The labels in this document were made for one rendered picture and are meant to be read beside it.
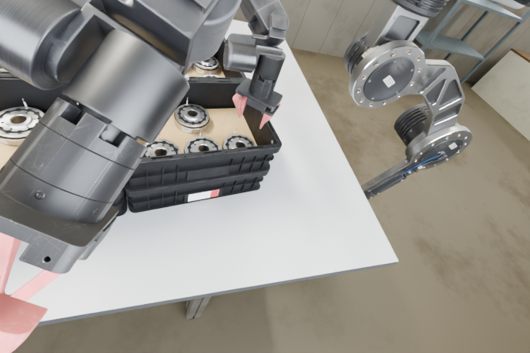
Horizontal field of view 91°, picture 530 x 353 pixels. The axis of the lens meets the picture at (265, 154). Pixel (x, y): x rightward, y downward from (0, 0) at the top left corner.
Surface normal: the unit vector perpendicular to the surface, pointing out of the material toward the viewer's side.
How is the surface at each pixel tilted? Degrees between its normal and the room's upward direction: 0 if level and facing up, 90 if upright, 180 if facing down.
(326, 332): 0
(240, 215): 0
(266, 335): 0
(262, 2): 43
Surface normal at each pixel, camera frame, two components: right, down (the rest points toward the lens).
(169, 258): 0.29, -0.64
